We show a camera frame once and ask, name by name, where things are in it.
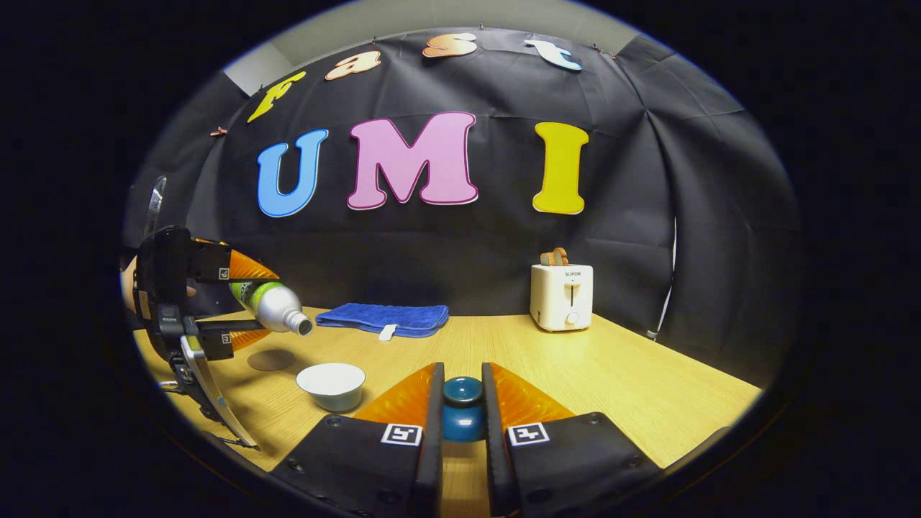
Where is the black backdrop cloth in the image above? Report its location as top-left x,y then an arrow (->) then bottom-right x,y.
122,27 -> 801,389

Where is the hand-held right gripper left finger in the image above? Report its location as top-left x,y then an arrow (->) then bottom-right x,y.
270,362 -> 445,518

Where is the silver green water bottle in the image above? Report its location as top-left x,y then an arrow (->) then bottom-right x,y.
229,281 -> 315,337

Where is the teal teacup lid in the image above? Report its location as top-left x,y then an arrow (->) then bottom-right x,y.
442,376 -> 484,442

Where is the white toaster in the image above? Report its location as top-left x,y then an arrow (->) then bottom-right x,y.
530,263 -> 594,332

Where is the round brown coaster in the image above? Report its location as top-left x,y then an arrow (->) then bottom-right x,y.
247,349 -> 296,372

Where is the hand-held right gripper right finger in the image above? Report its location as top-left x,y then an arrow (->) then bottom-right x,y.
481,362 -> 663,518

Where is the blue folded towel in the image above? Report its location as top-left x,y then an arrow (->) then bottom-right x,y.
315,303 -> 450,342

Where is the white hanging cable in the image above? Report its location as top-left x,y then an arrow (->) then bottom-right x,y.
646,216 -> 679,340

